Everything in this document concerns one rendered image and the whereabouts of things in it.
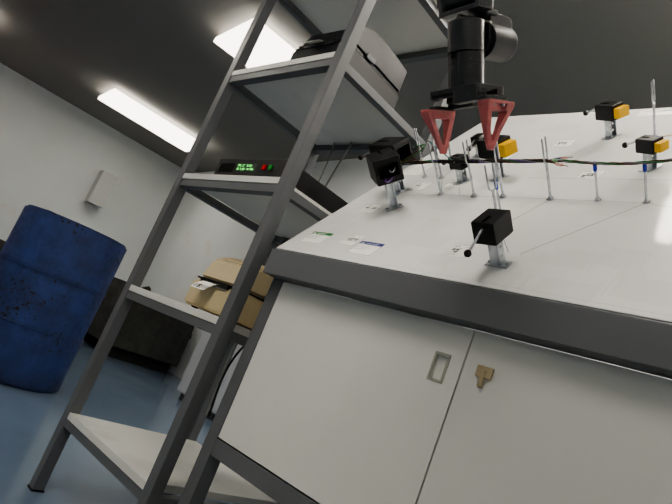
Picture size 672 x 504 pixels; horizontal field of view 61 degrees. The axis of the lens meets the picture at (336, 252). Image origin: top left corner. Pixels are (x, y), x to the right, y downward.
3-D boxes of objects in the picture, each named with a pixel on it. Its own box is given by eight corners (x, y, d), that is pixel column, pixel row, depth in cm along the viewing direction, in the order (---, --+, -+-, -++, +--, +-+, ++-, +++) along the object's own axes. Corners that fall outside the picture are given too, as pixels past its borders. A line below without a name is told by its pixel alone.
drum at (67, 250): (-50, 371, 263) (40, 201, 281) (-63, 344, 309) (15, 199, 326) (72, 403, 299) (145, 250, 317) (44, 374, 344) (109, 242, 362)
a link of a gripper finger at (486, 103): (478, 152, 95) (478, 94, 94) (515, 149, 89) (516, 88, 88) (451, 151, 91) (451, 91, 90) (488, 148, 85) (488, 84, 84)
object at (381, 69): (335, 61, 165) (359, 5, 169) (283, 68, 181) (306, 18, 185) (392, 119, 186) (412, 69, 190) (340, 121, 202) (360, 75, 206)
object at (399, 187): (374, 184, 168) (362, 137, 162) (420, 187, 155) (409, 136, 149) (359, 193, 164) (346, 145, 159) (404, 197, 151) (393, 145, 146)
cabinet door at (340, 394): (396, 554, 94) (473, 329, 101) (217, 436, 133) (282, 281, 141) (403, 555, 95) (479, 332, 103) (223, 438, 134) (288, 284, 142)
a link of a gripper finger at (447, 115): (446, 155, 101) (446, 100, 99) (479, 152, 95) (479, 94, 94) (419, 154, 96) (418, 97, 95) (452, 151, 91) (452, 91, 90)
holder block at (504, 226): (460, 286, 103) (450, 236, 99) (496, 254, 110) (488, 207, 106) (483, 290, 99) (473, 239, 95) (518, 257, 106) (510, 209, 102)
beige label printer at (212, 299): (224, 319, 149) (254, 251, 153) (180, 302, 163) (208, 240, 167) (297, 351, 170) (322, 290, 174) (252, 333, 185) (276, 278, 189)
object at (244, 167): (280, 179, 154) (289, 158, 156) (210, 176, 180) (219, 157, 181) (353, 231, 176) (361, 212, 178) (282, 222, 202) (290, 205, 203)
